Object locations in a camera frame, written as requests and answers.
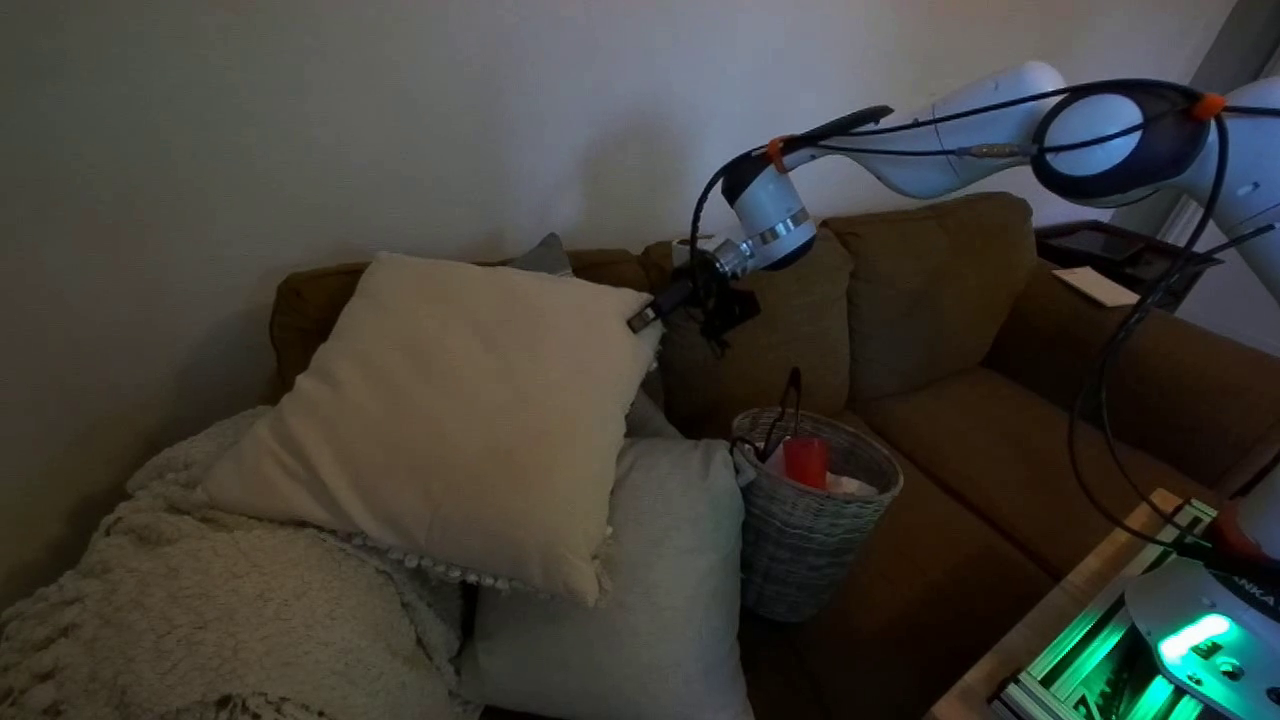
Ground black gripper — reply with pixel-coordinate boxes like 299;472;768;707
627;252;762;347

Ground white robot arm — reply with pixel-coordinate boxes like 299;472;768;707
627;59;1280;346

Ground light grey pillow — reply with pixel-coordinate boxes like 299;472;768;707
464;397;752;720

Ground red item in basket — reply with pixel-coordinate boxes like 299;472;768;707
784;437;830;492

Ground white cloth in basket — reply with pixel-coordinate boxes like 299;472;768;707
768;450;872;497

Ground woven wicker basket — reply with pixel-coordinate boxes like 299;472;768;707
731;409;904;624

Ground brown fabric sofa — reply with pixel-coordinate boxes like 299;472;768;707
263;187;1280;720

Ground cream knitted blanket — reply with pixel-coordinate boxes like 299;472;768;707
0;409;482;720

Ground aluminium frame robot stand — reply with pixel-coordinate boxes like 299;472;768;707
988;499;1280;720

